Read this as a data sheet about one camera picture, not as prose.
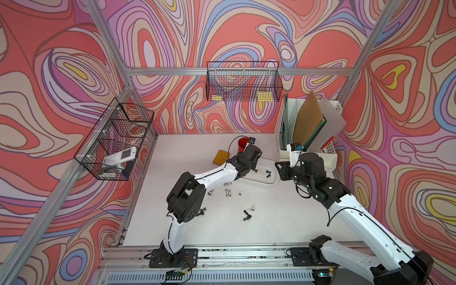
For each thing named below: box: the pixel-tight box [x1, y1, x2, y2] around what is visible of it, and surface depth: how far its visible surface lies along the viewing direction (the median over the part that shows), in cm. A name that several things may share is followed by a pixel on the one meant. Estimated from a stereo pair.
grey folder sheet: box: [306, 95, 348, 153], surface depth 93 cm
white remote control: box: [102, 146, 137, 166], surface depth 70 cm
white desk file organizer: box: [274, 97, 343, 173], surface depth 100 cm
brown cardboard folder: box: [292, 90, 324, 146], surface depth 103 cm
